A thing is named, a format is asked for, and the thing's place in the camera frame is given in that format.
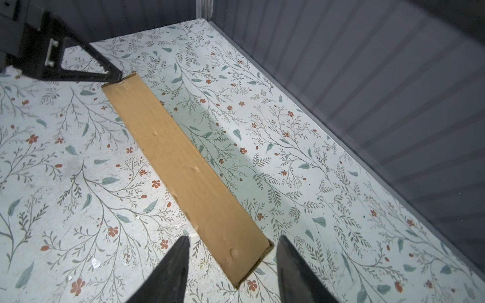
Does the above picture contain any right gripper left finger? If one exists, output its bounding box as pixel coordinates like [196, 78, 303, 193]
[127, 236, 190, 303]

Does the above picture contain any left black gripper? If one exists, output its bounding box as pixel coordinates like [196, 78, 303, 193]
[1, 0, 123, 83]

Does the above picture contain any brown cardboard box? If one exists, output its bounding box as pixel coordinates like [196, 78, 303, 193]
[102, 74, 274, 289]

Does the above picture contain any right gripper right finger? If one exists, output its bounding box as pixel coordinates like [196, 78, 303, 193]
[276, 236, 338, 303]

